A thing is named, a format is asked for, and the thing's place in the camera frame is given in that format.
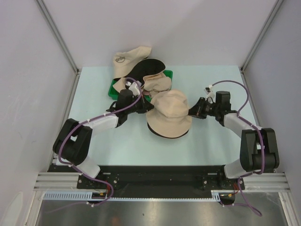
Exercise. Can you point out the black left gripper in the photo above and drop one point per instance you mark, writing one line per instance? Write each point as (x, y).
(145, 105)

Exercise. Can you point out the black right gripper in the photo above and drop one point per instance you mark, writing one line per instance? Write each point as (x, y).
(197, 110)

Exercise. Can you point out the beige bucket hat pink lining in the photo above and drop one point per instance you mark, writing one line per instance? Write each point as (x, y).
(169, 118)

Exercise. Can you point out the beige logo bucket hat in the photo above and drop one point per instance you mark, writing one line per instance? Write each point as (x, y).
(124, 62)

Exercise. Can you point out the beige hat black lining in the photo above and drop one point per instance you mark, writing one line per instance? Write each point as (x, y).
(146, 67)

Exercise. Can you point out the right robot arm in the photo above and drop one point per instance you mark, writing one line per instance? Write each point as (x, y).
(258, 146)

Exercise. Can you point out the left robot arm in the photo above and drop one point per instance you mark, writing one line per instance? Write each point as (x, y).
(74, 138)

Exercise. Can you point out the green plastic tray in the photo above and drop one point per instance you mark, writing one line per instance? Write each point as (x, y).
(114, 94)

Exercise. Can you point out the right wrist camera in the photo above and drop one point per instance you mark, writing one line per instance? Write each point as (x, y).
(210, 95)

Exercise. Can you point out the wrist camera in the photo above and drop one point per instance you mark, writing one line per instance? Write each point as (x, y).
(134, 87)
(210, 95)

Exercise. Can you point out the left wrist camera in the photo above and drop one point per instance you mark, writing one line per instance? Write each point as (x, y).
(134, 87)

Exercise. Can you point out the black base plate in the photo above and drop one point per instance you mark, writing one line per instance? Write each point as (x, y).
(161, 181)

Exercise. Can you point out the white slotted cable duct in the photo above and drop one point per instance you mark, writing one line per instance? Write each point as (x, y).
(100, 196)

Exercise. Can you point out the aluminium frame post right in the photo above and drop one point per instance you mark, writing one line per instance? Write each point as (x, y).
(263, 31)

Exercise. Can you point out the aluminium frame post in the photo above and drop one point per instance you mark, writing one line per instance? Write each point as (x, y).
(263, 31)
(57, 35)

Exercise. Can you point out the aluminium frame post left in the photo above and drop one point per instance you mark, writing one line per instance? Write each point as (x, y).
(57, 35)

